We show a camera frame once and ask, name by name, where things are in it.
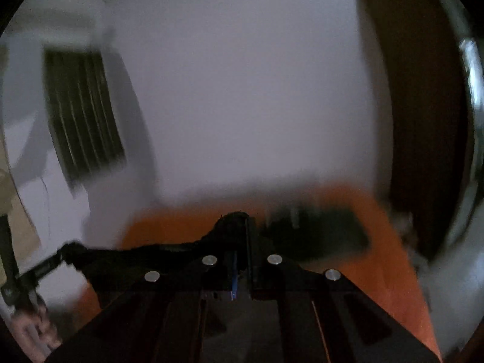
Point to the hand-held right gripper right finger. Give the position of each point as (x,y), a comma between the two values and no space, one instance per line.
(258,272)

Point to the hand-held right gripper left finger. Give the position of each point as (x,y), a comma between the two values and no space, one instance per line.
(234,276)

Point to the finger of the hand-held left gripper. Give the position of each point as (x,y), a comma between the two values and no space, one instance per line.
(49,262)

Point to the black garment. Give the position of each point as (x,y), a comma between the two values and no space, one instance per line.
(121,264)

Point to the person's left hand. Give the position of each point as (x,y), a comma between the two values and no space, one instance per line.
(36,332)

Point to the dark green garment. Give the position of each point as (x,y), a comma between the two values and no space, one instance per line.
(325,230)

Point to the orange blanket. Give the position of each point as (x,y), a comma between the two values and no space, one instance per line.
(378,283)

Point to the dark louvered window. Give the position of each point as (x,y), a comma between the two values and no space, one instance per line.
(83,121)

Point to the dark wooden door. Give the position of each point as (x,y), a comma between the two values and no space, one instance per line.
(423,102)

